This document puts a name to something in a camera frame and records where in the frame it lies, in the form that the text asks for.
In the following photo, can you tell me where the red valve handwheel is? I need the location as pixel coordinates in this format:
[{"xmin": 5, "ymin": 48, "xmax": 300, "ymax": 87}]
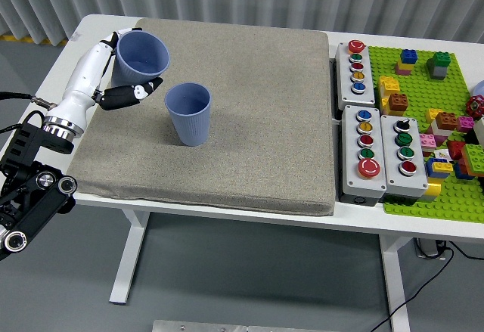
[{"xmin": 465, "ymin": 95, "xmax": 484, "ymax": 118}]

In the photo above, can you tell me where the grey-brown mat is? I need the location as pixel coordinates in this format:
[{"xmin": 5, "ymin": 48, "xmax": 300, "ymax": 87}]
[{"xmin": 66, "ymin": 17, "xmax": 337, "ymax": 218}]

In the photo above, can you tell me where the white table leg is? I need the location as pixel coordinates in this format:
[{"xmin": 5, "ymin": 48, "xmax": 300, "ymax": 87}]
[
  {"xmin": 379, "ymin": 235, "xmax": 411, "ymax": 332},
  {"xmin": 109, "ymin": 210, "xmax": 150, "ymax": 305}
]

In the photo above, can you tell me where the blue ribbed cup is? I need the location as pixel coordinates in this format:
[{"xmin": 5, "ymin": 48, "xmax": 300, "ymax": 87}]
[
  {"xmin": 110, "ymin": 31, "xmax": 170, "ymax": 88},
  {"xmin": 165, "ymin": 82, "xmax": 212, "ymax": 147}
]

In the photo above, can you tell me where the yellow floor tape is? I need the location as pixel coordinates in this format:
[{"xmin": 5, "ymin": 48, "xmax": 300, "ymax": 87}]
[{"xmin": 0, "ymin": 33, "xmax": 73, "ymax": 45}]

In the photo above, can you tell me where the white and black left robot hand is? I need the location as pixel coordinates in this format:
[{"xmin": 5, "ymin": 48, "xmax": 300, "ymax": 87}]
[{"xmin": 45, "ymin": 27, "xmax": 164, "ymax": 129}]

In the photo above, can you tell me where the black power cable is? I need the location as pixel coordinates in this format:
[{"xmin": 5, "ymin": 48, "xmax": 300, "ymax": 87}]
[{"xmin": 372, "ymin": 240, "xmax": 484, "ymax": 332}]

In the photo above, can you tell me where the grey selector switch control box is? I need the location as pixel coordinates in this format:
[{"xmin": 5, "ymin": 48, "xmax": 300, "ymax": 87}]
[{"xmin": 380, "ymin": 114, "xmax": 430, "ymax": 203}]

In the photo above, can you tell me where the blue toy brick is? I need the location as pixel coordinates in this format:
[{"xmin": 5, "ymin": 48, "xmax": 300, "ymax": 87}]
[
  {"xmin": 400, "ymin": 48, "xmax": 419, "ymax": 65},
  {"xmin": 425, "ymin": 157, "xmax": 449, "ymax": 178}
]

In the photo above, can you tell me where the brown toy brick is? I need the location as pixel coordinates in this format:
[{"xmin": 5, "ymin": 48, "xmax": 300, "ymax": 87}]
[
  {"xmin": 435, "ymin": 112, "xmax": 458, "ymax": 131},
  {"xmin": 388, "ymin": 92, "xmax": 410, "ymax": 113}
]

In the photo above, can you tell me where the large green toy brick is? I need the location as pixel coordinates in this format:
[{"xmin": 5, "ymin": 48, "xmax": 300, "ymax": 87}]
[{"xmin": 461, "ymin": 143, "xmax": 484, "ymax": 178}]

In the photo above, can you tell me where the grey power strip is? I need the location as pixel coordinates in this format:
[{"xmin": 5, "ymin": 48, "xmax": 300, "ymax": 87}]
[{"xmin": 414, "ymin": 237, "xmax": 447, "ymax": 260}]

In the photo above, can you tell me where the red toy brick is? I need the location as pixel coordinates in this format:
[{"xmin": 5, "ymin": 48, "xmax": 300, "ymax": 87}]
[{"xmin": 447, "ymin": 141, "xmax": 468, "ymax": 161}]

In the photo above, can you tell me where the grey five-button control box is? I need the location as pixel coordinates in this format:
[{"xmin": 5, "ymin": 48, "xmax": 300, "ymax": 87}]
[
  {"xmin": 339, "ymin": 104, "xmax": 389, "ymax": 206},
  {"xmin": 335, "ymin": 39, "xmax": 377, "ymax": 110}
]

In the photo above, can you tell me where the yellow round toy brick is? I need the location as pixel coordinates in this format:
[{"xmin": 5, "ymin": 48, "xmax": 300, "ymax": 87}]
[{"xmin": 422, "ymin": 182, "xmax": 442, "ymax": 203}]

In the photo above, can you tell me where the magenta toy brick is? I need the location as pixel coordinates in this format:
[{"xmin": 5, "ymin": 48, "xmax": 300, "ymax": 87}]
[{"xmin": 456, "ymin": 116, "xmax": 476, "ymax": 133}]

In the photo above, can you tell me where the green studded baseplate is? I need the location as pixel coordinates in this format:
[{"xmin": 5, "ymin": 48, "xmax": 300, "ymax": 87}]
[{"xmin": 367, "ymin": 45, "xmax": 484, "ymax": 224}]

